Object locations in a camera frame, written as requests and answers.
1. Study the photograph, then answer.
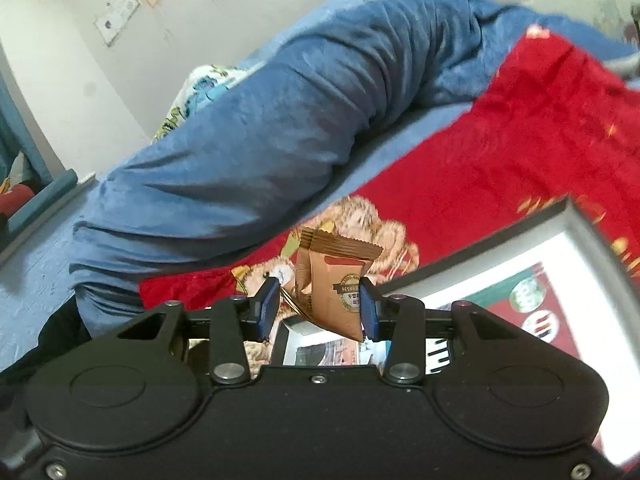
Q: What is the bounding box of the blue plush duvet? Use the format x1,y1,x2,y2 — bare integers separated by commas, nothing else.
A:
70,0,636,321

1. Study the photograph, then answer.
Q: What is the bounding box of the white wall certificate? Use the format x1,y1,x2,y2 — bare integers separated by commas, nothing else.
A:
94,0,142,47

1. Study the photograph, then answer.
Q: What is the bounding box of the brown snack packet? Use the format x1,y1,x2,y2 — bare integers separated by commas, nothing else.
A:
291,226,384,343

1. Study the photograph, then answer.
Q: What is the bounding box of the red cloth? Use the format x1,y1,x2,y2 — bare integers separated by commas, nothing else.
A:
0,184,37,217

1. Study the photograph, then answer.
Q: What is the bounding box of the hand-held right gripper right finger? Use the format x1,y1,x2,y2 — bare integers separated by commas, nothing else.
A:
359,277,521,387

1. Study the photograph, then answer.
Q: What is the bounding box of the cartoon printed pillow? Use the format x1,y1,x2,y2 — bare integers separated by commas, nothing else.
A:
151,62,266,142

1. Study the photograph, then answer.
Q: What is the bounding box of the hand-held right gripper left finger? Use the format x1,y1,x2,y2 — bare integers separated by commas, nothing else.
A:
117,277,281,386

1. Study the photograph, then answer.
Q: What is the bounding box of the red teddy bear blanket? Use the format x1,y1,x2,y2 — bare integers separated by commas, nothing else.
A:
139,24,640,366

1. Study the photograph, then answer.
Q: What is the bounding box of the dark cloth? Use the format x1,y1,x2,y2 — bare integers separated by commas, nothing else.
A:
0,302,93,411

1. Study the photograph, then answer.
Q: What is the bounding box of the teal furniture edge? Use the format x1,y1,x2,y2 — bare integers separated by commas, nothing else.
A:
0,67,77,233

